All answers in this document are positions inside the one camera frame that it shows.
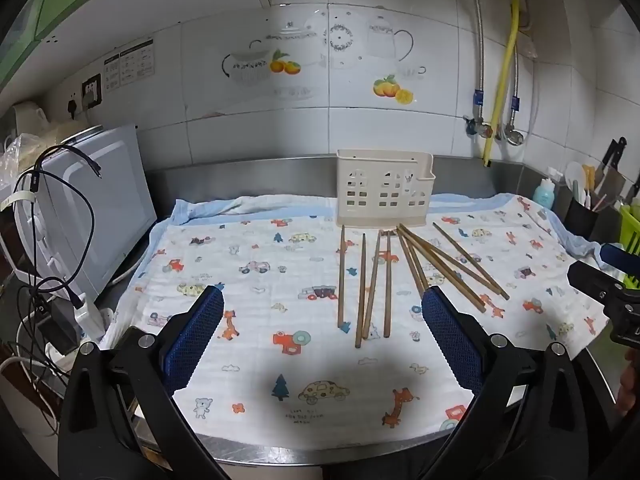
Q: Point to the person's right hand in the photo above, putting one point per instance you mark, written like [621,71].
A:
[630,385]

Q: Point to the black power adapter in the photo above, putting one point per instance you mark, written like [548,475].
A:
[59,327]

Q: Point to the white spatula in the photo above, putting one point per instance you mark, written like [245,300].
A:
[575,175]

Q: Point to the black wall socket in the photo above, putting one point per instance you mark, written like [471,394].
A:
[91,91]

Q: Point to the wall instruction sticker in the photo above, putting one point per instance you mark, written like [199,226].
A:
[129,62]

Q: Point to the green plastic basket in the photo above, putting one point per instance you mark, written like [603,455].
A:
[631,230]

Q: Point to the white microwave oven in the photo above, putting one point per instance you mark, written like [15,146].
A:
[110,195]

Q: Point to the blue pump bottle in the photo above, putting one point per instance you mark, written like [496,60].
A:
[543,192]

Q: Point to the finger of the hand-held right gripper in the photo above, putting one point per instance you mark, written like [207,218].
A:
[590,277]
[620,257]

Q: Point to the cream plastic utensil holder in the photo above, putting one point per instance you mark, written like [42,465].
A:
[370,170]

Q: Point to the row of wooden chopsticks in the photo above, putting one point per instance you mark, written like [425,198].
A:
[387,285]

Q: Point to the clear plastic bag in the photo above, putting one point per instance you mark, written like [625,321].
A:
[15,155]

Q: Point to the green wall cabinet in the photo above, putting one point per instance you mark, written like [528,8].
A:
[30,20]

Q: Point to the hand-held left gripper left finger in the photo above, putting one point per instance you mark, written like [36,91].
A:
[197,340]

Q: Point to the cartoon printed cloth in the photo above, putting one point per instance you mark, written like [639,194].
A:
[260,260]

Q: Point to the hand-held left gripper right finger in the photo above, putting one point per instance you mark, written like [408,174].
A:
[452,340]

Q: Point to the beige kettle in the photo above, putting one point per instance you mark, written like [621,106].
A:
[27,115]

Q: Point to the black utensil pot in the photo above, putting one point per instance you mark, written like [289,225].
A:
[580,220]

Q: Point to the metal angle valve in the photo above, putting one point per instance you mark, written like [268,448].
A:
[514,135]
[479,127]

